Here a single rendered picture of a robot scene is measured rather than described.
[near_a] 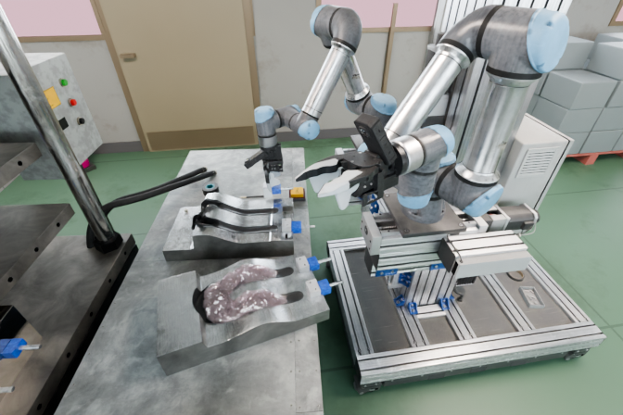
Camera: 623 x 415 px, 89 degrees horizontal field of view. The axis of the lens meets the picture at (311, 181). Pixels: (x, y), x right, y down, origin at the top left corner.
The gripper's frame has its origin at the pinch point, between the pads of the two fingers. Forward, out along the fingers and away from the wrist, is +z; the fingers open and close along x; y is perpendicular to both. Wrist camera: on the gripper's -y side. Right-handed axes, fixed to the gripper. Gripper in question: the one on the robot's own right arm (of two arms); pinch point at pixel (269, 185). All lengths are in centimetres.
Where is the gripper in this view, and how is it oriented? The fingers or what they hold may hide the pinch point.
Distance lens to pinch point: 141.5
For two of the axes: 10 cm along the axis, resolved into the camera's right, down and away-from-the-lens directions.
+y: 10.0, -0.7, 0.2
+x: -0.6, -5.2, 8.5
